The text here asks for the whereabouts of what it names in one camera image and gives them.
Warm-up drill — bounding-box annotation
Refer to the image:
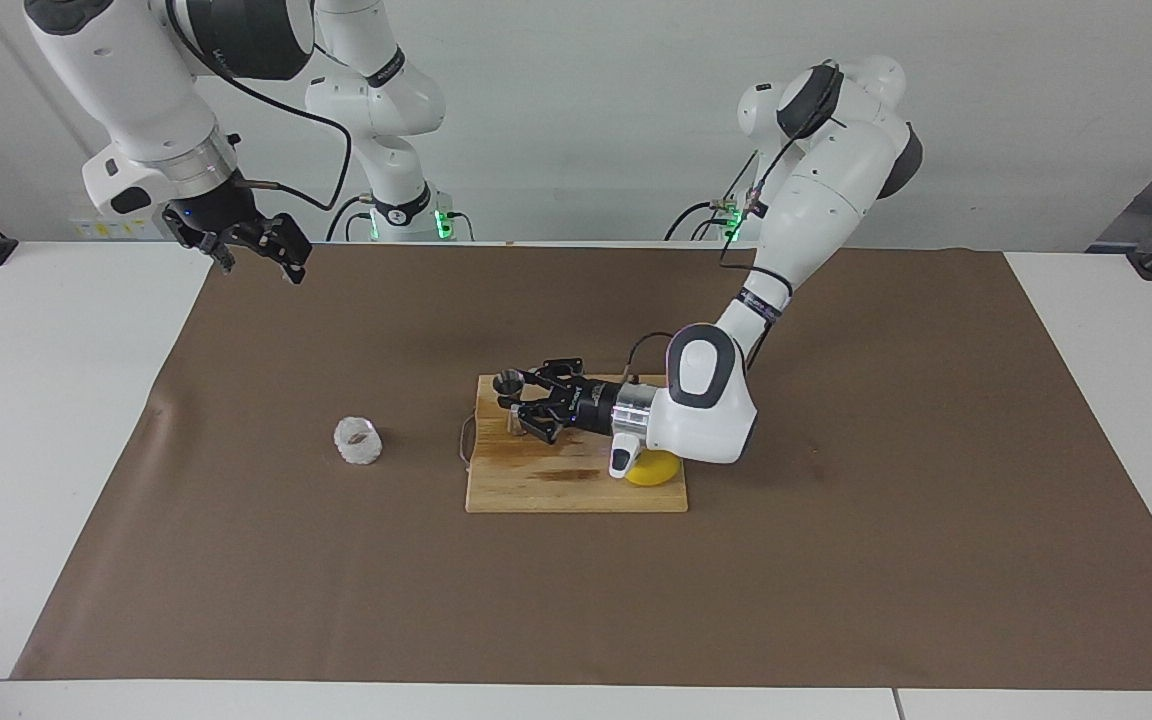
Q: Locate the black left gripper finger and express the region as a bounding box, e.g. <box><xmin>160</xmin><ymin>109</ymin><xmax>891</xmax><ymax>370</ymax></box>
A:
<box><xmin>519</xmin><ymin>355</ymin><xmax>589</xmax><ymax>393</ymax></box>
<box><xmin>509</xmin><ymin>398</ymin><xmax>569</xmax><ymax>446</ymax></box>

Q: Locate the steel jigger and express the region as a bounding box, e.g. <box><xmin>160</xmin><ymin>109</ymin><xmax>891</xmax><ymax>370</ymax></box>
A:
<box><xmin>492</xmin><ymin>369</ymin><xmax>529</xmax><ymax>436</ymax></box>

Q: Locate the wooden cutting board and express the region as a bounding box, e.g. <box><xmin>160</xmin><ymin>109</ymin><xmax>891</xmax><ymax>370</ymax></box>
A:
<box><xmin>459</xmin><ymin>375</ymin><xmax>689</xmax><ymax>514</ymax></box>

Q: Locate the yellow lemon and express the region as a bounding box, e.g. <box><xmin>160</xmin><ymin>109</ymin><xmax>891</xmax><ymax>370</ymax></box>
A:
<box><xmin>624</xmin><ymin>452</ymin><xmax>681</xmax><ymax>487</ymax></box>

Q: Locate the brown table mat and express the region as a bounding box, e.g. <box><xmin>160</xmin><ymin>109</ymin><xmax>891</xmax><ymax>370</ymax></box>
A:
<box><xmin>11</xmin><ymin>243</ymin><xmax>1152</xmax><ymax>691</ymax></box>

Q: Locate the black right base cable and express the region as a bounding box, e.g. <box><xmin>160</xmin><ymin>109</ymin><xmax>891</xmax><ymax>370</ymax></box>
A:
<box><xmin>326</xmin><ymin>195</ymin><xmax>377</xmax><ymax>243</ymax></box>

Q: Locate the black base cable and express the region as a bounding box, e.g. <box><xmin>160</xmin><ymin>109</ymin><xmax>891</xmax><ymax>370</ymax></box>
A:
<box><xmin>664</xmin><ymin>200</ymin><xmax>742</xmax><ymax>243</ymax></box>
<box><xmin>326</xmin><ymin>195</ymin><xmax>377</xmax><ymax>243</ymax></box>

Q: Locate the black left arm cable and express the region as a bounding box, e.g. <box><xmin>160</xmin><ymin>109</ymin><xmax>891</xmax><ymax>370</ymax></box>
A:
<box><xmin>624</xmin><ymin>60</ymin><xmax>842</xmax><ymax>377</ymax></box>

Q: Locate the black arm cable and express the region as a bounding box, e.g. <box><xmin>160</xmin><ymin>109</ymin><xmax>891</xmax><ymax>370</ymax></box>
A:
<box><xmin>624</xmin><ymin>60</ymin><xmax>842</xmax><ymax>377</ymax></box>
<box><xmin>171</xmin><ymin>10</ymin><xmax>353</xmax><ymax>212</ymax></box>

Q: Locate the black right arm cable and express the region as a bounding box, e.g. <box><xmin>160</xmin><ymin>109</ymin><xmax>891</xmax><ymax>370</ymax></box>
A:
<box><xmin>171</xmin><ymin>10</ymin><xmax>353</xmax><ymax>212</ymax></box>

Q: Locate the white wall power strip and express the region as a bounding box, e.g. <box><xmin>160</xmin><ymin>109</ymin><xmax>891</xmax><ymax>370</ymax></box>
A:
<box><xmin>69</xmin><ymin>208</ymin><xmax>175</xmax><ymax>241</ymax></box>

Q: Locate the black left base cable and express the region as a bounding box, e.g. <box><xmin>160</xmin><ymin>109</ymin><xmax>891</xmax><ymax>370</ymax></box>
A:
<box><xmin>664</xmin><ymin>200</ymin><xmax>742</xmax><ymax>243</ymax></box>

